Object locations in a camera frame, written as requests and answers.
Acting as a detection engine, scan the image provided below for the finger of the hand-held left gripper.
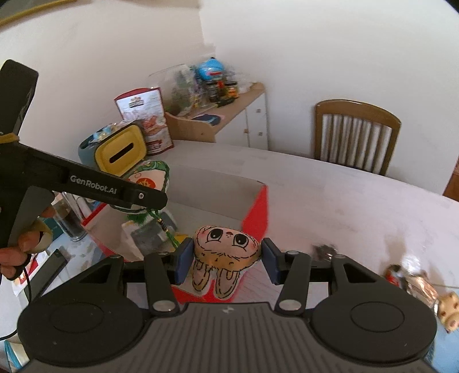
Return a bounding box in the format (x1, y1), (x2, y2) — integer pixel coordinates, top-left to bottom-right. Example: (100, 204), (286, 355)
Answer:
(116, 180), (168, 211)

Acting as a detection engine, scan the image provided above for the bubble item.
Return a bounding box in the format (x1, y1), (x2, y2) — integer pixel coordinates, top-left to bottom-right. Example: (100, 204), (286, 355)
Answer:
(384, 256), (440, 309)

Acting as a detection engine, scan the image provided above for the red and white snack bag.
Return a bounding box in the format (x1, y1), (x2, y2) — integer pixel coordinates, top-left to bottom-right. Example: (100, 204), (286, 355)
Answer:
(114, 87), (174, 156)

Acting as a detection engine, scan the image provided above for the red cardboard box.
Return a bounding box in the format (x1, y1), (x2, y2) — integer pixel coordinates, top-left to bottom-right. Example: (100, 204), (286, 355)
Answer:
(81, 168), (284, 305)

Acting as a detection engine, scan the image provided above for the flat black device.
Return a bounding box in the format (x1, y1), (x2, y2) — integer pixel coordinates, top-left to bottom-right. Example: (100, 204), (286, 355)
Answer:
(22, 248), (69, 300)

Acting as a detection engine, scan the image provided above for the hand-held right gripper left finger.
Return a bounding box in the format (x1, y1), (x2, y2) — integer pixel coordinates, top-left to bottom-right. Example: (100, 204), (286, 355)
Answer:
(77, 237), (195, 317)

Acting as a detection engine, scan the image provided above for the small tan toy figure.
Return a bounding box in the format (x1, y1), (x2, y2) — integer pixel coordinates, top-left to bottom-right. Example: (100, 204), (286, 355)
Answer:
(435, 291), (459, 332)

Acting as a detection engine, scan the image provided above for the tan bunny face plush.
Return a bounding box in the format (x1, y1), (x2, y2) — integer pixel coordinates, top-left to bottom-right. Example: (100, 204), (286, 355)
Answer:
(191, 225), (261, 299)

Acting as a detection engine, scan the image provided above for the green and white plush toy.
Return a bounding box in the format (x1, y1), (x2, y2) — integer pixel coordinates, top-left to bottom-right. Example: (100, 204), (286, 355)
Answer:
(108, 160), (184, 250)

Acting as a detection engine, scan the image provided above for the drinking glass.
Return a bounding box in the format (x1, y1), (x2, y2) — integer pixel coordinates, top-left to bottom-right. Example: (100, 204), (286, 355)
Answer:
(53, 192), (94, 242)

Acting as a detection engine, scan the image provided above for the blue round toy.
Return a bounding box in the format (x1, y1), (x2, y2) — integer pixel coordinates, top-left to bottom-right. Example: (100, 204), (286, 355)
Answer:
(196, 57), (227, 81)

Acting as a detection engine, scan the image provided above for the small dark wrapped candy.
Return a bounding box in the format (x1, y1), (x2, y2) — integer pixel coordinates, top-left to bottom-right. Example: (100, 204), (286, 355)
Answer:
(311, 244), (339, 261)

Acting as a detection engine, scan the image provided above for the black cable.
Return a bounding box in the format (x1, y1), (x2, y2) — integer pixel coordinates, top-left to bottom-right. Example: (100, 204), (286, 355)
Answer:
(0, 263), (34, 339)

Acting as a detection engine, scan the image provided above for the yellow and blue tissue box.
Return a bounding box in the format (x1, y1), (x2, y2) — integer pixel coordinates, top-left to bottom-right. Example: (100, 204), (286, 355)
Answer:
(78, 123), (147, 176)

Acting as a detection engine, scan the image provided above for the clear plastic bag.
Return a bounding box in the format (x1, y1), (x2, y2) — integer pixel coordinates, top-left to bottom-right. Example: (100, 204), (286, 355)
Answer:
(148, 64), (201, 115)

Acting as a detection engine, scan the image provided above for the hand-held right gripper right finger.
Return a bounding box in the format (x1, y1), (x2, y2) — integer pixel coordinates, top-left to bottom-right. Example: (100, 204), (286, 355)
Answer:
(261, 237), (381, 317)

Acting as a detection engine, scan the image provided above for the white cabinet with wooden top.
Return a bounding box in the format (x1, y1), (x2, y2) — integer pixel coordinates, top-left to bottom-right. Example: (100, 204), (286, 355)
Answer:
(165, 82), (269, 150)

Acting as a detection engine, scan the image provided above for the person's left hand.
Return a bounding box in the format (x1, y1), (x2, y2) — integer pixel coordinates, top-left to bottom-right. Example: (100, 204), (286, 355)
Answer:
(0, 208), (55, 281)

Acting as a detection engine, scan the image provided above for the wooden slatted chair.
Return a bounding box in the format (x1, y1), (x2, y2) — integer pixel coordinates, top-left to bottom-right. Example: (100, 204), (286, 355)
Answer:
(314, 99), (402, 176)

